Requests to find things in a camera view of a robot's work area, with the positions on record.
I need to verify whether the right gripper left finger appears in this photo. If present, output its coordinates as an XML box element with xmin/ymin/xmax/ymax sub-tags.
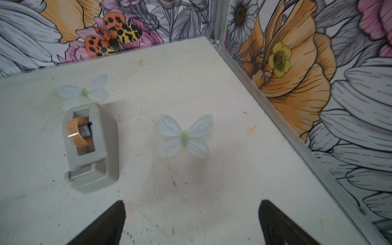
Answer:
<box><xmin>67</xmin><ymin>200</ymin><xmax>126</xmax><ymax>245</ymax></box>

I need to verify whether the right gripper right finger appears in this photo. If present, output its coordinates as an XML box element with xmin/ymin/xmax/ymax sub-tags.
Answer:
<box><xmin>258</xmin><ymin>200</ymin><xmax>320</xmax><ymax>245</ymax></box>

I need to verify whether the orange adhesive tape roll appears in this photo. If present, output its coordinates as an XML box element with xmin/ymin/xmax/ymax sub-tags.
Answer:
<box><xmin>66</xmin><ymin>117</ymin><xmax>93</xmax><ymax>148</ymax></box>

